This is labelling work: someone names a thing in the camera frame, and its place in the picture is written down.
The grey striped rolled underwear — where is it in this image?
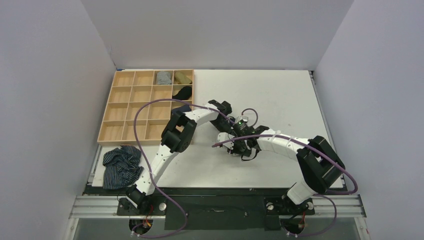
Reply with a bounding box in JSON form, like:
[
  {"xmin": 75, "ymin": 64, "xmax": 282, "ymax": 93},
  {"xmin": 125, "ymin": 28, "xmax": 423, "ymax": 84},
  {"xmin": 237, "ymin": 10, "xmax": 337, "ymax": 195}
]
[{"xmin": 155, "ymin": 71, "xmax": 173, "ymax": 85}]

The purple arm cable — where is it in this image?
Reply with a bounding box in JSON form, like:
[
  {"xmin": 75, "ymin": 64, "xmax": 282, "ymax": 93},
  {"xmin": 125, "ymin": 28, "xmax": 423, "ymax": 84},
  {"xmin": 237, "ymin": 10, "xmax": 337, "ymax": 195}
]
[
  {"xmin": 211, "ymin": 133, "xmax": 359, "ymax": 238},
  {"xmin": 131, "ymin": 98, "xmax": 259, "ymax": 239}
]

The navy rolled underwear in tray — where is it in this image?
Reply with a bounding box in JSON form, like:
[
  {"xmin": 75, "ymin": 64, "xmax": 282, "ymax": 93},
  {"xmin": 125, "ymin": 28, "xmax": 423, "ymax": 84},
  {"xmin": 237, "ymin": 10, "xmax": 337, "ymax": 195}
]
[{"xmin": 171, "ymin": 104, "xmax": 192, "ymax": 114}]

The black rolled underwear in tray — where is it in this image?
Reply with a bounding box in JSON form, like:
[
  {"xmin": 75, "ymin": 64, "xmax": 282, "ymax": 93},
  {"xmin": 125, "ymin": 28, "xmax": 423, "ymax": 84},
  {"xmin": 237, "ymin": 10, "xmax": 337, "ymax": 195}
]
[{"xmin": 172, "ymin": 86, "xmax": 193, "ymax": 101}]

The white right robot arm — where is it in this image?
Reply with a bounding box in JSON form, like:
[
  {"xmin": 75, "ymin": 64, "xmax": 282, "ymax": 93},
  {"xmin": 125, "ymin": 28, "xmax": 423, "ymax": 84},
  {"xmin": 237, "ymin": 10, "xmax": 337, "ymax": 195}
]
[{"xmin": 217, "ymin": 120, "xmax": 346, "ymax": 214}]

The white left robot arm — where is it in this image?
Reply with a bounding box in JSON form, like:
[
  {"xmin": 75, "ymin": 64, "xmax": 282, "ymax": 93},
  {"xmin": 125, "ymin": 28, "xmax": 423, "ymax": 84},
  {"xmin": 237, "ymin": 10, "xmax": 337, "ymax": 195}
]
[{"xmin": 126, "ymin": 100, "xmax": 234, "ymax": 215}]

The navy striped crumpled underwear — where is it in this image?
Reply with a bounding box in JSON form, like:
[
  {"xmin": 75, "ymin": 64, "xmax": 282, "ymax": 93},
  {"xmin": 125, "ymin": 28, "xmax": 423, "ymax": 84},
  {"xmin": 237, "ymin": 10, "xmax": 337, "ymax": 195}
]
[{"xmin": 102, "ymin": 145, "xmax": 144, "ymax": 190}]

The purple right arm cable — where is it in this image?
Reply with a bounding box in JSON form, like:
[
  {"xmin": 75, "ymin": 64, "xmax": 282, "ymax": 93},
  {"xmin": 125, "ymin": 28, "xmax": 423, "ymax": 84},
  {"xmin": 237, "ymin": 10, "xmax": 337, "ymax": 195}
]
[{"xmin": 211, "ymin": 133, "xmax": 359, "ymax": 238}]

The olive rolled underwear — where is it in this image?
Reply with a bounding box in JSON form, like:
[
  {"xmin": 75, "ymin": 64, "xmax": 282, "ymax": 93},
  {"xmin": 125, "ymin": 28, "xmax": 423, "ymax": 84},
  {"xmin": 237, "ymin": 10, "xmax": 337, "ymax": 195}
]
[{"xmin": 174, "ymin": 71, "xmax": 193, "ymax": 85}]

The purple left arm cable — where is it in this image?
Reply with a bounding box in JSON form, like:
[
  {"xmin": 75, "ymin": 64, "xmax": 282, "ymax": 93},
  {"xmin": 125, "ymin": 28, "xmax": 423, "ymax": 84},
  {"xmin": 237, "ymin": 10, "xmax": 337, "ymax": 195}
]
[{"xmin": 131, "ymin": 98, "xmax": 259, "ymax": 239}]

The wooden compartment organizer tray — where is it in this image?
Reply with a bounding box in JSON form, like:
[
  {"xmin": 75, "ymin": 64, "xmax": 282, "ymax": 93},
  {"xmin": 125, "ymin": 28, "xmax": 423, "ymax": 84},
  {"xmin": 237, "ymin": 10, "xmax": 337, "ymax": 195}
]
[{"xmin": 97, "ymin": 69, "xmax": 195, "ymax": 146}]

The aluminium rail base frame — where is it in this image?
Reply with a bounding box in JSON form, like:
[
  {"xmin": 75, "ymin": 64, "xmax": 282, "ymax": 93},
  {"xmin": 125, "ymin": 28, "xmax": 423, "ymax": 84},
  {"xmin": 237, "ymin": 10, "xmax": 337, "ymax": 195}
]
[{"xmin": 64, "ymin": 186, "xmax": 370, "ymax": 240}]

